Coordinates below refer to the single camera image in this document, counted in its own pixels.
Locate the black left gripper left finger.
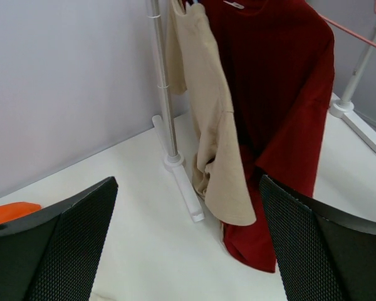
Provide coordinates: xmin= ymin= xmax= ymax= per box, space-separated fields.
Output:
xmin=0 ymin=177 xmax=118 ymax=301

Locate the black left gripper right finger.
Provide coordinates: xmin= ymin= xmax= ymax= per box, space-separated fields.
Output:
xmin=259 ymin=175 xmax=376 ymax=301

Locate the orange t-shirt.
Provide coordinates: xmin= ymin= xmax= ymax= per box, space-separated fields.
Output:
xmin=0 ymin=202 xmax=42 ymax=224

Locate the dark red t-shirt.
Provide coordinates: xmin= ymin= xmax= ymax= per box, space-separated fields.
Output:
xmin=203 ymin=0 xmax=335 ymax=273

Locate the pink wire hanger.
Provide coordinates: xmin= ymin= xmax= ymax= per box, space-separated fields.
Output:
xmin=322 ymin=0 xmax=376 ymax=55

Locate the white t-shirt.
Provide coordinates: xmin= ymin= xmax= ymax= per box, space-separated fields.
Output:
xmin=89 ymin=292 xmax=115 ymax=301

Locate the beige t-shirt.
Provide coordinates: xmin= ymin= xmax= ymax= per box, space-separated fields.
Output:
xmin=166 ymin=1 xmax=256 ymax=226

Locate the silver clothes rack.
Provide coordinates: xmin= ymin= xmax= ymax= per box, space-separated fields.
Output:
xmin=146 ymin=1 xmax=376 ymax=223

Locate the light blue wire hanger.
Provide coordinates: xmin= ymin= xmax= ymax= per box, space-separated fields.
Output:
xmin=185 ymin=0 xmax=203 ymax=9

